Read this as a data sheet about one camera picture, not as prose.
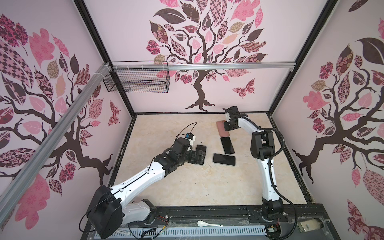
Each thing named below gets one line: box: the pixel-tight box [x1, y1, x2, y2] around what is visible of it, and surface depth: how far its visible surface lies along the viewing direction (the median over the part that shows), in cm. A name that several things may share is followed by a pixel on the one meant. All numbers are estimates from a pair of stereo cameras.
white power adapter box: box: [297, 218, 324, 232], surface depth 70 cm
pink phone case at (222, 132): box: [216, 120, 230, 137], surface depth 109 cm
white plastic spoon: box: [197, 220, 224, 227], surface depth 72 cm
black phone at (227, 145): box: [220, 136, 235, 154], surface depth 105 cm
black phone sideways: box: [212, 153, 236, 166], surface depth 97 cm
